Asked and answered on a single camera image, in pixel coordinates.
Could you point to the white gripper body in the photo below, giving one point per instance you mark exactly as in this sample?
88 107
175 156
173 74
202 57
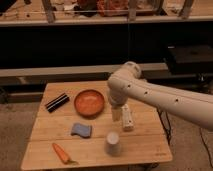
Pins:
116 113

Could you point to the orange pepper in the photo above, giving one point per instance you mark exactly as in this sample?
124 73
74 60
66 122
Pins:
63 156

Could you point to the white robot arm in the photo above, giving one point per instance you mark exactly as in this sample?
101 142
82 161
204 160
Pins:
193 107

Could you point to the orange ceramic bowl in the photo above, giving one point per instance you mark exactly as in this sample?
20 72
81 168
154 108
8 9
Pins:
89 103

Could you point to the white tube bottle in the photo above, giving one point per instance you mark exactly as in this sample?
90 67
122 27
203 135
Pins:
127 121

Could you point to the white paper cup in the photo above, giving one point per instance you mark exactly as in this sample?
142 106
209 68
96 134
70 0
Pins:
112 144

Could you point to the blue sponge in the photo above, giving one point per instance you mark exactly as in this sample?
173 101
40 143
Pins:
81 130

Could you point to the wooden table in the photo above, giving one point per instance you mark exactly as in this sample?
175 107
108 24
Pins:
146 143

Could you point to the black striped box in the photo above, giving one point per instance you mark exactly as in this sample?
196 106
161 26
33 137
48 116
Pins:
57 102

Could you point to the black box on right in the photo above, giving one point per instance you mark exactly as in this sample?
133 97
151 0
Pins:
190 59

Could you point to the long shelf rail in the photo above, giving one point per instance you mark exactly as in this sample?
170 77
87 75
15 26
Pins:
22 72

